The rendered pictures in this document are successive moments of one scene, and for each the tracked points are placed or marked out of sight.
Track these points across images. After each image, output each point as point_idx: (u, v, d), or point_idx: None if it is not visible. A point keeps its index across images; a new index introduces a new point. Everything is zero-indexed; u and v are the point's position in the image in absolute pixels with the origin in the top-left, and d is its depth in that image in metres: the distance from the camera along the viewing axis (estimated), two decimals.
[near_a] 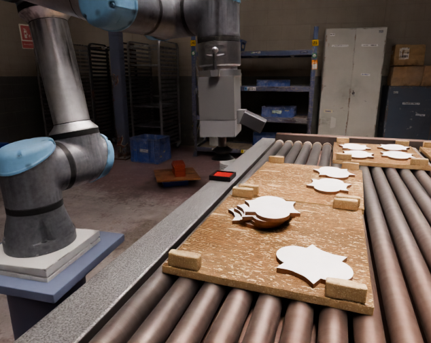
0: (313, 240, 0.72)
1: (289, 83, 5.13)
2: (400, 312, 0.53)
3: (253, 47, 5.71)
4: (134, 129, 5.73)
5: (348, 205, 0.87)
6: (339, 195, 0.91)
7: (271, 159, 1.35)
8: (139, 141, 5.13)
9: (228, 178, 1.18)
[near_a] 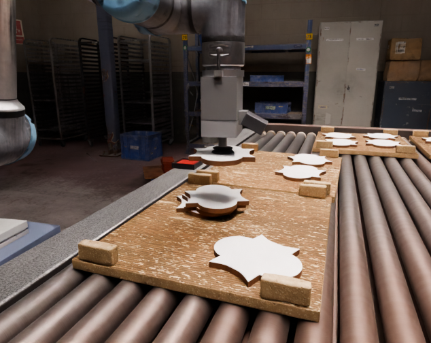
0: (266, 230, 0.60)
1: (283, 78, 5.02)
2: (355, 317, 0.41)
3: (247, 42, 5.59)
4: (126, 126, 5.61)
5: (316, 192, 0.76)
6: (306, 181, 0.79)
7: (245, 147, 1.23)
8: (129, 137, 5.02)
9: (192, 166, 1.06)
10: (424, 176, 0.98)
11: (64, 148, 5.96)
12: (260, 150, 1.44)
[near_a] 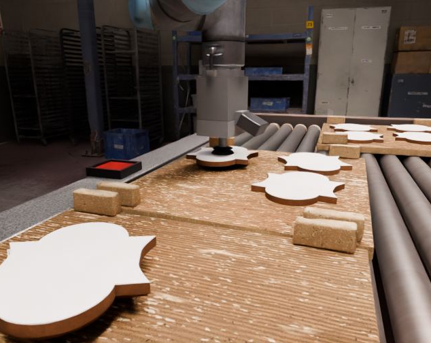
0: None
1: (281, 71, 4.59)
2: None
3: None
4: (111, 124, 5.18)
5: (332, 240, 0.33)
6: (311, 211, 0.36)
7: (213, 142, 0.81)
8: (113, 135, 4.59)
9: (117, 173, 0.64)
10: None
11: (45, 147, 5.53)
12: None
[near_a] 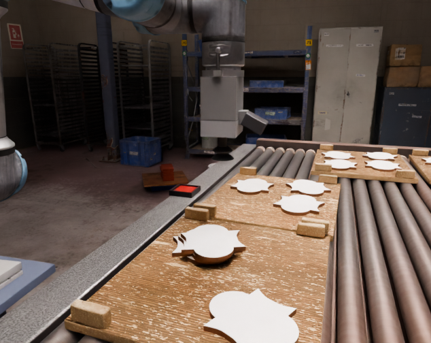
0: (263, 281, 0.59)
1: (282, 84, 5.01)
2: None
3: (246, 47, 5.58)
4: (125, 131, 5.60)
5: (314, 232, 0.75)
6: (304, 219, 0.78)
7: (243, 171, 1.22)
8: (128, 143, 5.01)
9: (190, 194, 1.05)
10: (423, 207, 0.97)
11: (63, 152, 5.95)
12: (258, 171, 1.43)
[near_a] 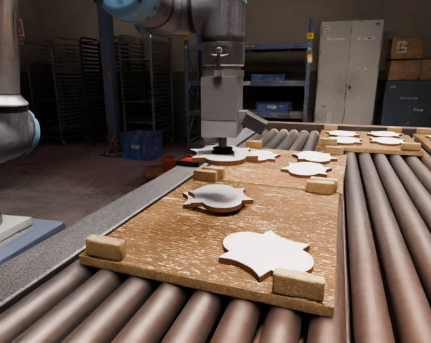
0: (274, 226, 0.60)
1: (283, 77, 5.01)
2: (370, 312, 0.40)
3: (247, 41, 5.58)
4: (126, 126, 5.60)
5: (323, 189, 0.75)
6: (313, 177, 0.78)
7: (248, 144, 1.23)
8: (130, 137, 5.01)
9: (196, 163, 1.06)
10: (430, 173, 0.97)
11: (64, 147, 5.95)
12: None
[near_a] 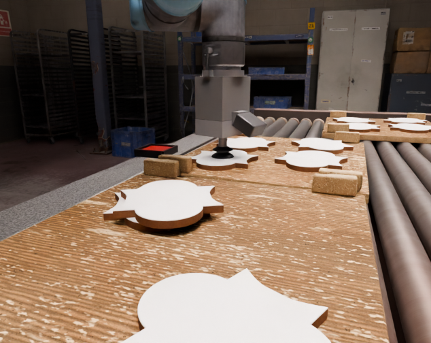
0: (257, 256, 0.32)
1: (283, 71, 4.73)
2: None
3: (245, 33, 5.31)
4: (117, 122, 5.33)
5: (340, 188, 0.47)
6: (324, 169, 0.50)
7: None
8: (120, 133, 4.73)
9: (161, 153, 0.78)
10: None
11: (53, 145, 5.67)
12: None
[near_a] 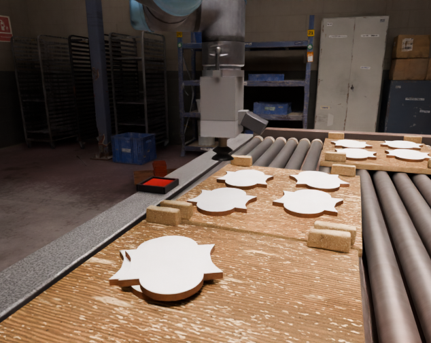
0: (255, 334, 0.34)
1: (283, 77, 4.75)
2: None
3: (245, 39, 5.33)
4: (118, 128, 5.35)
5: (334, 243, 0.49)
6: (319, 223, 0.53)
7: (234, 160, 0.97)
8: (120, 139, 4.75)
9: (162, 189, 0.80)
10: None
11: (54, 150, 5.69)
12: (255, 162, 1.18)
